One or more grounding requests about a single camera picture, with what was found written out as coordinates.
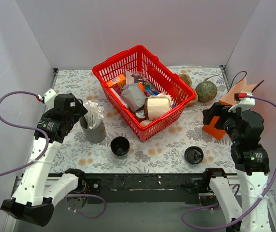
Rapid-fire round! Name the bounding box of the beige paper wrapped roll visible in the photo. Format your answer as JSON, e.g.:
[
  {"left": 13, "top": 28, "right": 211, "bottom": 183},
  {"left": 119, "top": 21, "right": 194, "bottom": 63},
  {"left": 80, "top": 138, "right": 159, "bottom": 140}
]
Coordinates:
[{"left": 144, "top": 94, "right": 173, "bottom": 120}]

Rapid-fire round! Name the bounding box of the orange snack box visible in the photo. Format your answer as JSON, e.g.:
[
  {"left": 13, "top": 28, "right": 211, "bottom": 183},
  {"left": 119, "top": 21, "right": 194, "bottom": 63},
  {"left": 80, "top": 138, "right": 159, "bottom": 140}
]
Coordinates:
[{"left": 107, "top": 74, "right": 126, "bottom": 88}]

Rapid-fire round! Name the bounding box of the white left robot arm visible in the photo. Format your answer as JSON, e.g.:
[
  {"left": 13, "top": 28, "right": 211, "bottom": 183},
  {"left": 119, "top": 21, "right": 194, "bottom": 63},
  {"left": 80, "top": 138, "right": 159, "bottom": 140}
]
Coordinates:
[{"left": 1, "top": 89, "right": 87, "bottom": 227}]

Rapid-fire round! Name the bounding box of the floral table mat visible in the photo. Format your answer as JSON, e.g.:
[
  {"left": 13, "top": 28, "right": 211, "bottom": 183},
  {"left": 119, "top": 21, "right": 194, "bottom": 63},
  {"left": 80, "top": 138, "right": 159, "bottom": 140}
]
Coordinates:
[{"left": 50, "top": 70, "right": 235, "bottom": 174}]

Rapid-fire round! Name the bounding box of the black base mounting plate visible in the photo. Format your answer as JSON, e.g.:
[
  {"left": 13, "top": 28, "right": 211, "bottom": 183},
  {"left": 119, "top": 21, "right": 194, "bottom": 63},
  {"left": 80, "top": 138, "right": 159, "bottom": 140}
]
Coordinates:
[{"left": 82, "top": 173, "right": 213, "bottom": 204}]

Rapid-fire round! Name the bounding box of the aluminium frame rail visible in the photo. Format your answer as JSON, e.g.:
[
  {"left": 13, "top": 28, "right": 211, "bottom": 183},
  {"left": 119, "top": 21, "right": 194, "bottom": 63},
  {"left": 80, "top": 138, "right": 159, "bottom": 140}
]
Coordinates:
[{"left": 12, "top": 176, "right": 276, "bottom": 232}]

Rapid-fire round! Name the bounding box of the black printed coffee cup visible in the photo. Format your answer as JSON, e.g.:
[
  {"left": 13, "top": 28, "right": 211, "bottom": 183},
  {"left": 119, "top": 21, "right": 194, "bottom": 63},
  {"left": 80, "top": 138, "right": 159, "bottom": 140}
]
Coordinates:
[{"left": 110, "top": 136, "right": 130, "bottom": 160}]

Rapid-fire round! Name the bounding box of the red plastic shopping basket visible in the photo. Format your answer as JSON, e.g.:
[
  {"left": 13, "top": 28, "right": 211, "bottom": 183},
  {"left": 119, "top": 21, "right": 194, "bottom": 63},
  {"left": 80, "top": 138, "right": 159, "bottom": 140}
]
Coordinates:
[{"left": 92, "top": 45, "right": 196, "bottom": 142}]

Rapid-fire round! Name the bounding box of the green netted melon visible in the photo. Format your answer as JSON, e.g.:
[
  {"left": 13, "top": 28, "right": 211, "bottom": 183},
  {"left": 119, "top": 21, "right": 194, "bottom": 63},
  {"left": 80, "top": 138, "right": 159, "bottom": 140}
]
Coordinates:
[{"left": 195, "top": 74, "right": 219, "bottom": 102}]

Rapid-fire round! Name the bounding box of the grey tin straw holder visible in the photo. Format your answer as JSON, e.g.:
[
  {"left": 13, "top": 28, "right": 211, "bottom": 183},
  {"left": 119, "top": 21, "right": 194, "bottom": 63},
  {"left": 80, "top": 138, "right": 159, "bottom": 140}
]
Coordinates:
[{"left": 79, "top": 117, "right": 106, "bottom": 144}]

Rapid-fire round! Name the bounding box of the grey wrapped package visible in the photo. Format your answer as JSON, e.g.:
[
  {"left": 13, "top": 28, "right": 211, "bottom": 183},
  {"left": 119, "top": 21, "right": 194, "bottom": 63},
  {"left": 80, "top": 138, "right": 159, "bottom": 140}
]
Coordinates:
[{"left": 120, "top": 83, "right": 146, "bottom": 112}]

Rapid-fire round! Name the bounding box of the black coffee cup lid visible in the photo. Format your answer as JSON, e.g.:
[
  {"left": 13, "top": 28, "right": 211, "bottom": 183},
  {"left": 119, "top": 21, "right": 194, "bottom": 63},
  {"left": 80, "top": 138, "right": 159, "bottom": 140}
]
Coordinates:
[{"left": 184, "top": 146, "right": 204, "bottom": 165}]

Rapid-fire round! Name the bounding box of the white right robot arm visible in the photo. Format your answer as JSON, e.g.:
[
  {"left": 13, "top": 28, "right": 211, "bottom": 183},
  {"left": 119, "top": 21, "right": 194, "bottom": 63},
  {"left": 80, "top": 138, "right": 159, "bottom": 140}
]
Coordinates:
[{"left": 202, "top": 92, "right": 271, "bottom": 232}]

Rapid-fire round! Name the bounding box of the orange paper bag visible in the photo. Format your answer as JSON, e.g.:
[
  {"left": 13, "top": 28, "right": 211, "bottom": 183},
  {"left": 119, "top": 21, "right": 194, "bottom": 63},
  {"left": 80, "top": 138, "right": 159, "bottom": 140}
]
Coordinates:
[{"left": 202, "top": 71, "right": 265, "bottom": 141}]

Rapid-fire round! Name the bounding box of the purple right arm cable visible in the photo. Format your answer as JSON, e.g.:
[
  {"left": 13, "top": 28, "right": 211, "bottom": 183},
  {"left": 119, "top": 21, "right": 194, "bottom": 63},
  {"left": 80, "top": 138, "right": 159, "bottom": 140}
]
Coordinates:
[{"left": 181, "top": 95, "right": 276, "bottom": 229}]

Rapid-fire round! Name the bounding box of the brown cardboard cup carrier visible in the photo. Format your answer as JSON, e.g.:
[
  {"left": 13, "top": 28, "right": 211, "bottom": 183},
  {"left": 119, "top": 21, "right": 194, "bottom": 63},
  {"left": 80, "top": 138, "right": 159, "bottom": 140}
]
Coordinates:
[{"left": 178, "top": 73, "right": 199, "bottom": 108}]

